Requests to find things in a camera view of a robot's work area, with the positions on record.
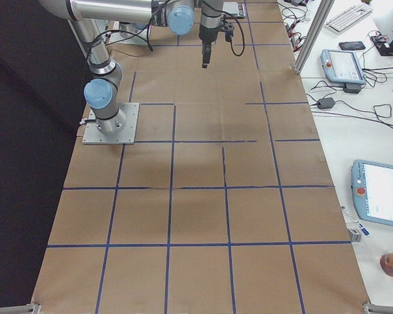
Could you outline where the black smartphone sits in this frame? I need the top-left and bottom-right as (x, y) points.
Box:
(339, 41), (365, 51)

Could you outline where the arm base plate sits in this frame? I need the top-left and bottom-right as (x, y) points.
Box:
(82, 103), (140, 145)

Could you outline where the silver digital kitchen scale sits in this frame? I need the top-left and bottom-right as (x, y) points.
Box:
(223, 1), (246, 18)

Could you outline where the blue teach pendant tablet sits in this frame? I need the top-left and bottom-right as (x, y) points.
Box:
(320, 49), (366, 85)

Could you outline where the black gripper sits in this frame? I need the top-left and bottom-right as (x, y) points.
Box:
(198, 14), (221, 69)

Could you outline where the white keyboard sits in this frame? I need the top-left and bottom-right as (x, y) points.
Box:
(324, 3), (373, 34)

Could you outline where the brown paper table cover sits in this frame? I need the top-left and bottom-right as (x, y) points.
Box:
(32, 1), (368, 313)

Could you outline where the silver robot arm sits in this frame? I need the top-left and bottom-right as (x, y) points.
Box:
(40, 1), (223, 79)

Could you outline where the aluminium frame post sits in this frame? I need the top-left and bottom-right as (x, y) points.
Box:
(293, 0), (334, 75)

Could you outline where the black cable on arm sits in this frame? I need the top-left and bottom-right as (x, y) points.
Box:
(201, 0), (246, 57)

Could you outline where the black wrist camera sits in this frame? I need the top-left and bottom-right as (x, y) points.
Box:
(220, 19), (234, 43)

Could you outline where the black power adapter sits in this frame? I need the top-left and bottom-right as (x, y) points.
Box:
(316, 97), (335, 110)

